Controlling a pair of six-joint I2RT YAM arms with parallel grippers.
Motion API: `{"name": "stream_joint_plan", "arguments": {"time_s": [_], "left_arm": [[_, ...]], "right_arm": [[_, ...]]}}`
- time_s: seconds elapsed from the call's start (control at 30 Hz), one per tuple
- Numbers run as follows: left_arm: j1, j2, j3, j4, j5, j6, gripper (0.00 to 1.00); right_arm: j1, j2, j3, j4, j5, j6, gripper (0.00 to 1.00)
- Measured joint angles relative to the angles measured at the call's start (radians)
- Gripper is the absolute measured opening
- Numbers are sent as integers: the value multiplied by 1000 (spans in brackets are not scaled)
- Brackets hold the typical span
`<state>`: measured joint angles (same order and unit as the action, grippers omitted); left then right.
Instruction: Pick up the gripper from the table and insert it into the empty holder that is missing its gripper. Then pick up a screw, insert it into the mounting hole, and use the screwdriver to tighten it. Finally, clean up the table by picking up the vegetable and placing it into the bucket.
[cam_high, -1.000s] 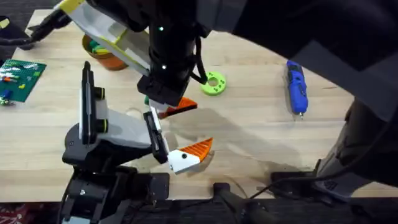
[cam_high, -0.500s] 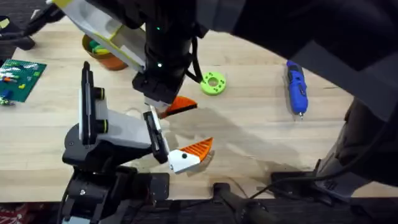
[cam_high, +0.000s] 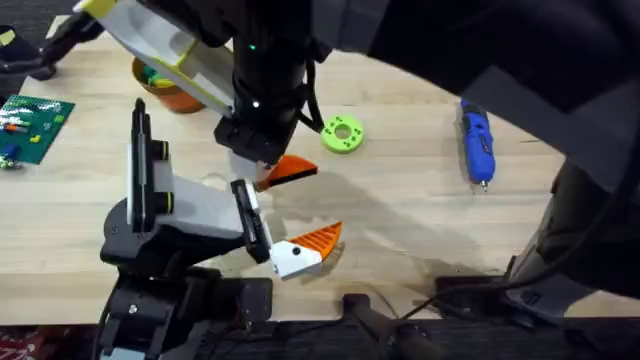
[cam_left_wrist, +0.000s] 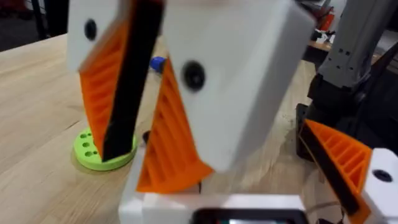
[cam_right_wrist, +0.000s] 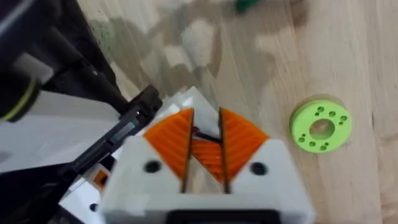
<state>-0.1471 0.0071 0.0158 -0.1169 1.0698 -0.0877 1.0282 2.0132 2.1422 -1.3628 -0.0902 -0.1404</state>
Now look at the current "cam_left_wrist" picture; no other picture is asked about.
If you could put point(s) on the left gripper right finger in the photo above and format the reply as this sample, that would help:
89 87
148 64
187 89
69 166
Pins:
351 161

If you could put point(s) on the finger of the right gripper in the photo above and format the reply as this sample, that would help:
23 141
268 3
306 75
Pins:
242 46
105 93

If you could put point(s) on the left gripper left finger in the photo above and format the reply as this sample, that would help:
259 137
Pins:
130 199

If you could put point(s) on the orange ribbed wedge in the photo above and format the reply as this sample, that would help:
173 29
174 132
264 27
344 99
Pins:
168 149

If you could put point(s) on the blue electric screwdriver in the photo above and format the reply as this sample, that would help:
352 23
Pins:
157 63

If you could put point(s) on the green disc with holes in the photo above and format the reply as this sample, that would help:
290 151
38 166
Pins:
85 155

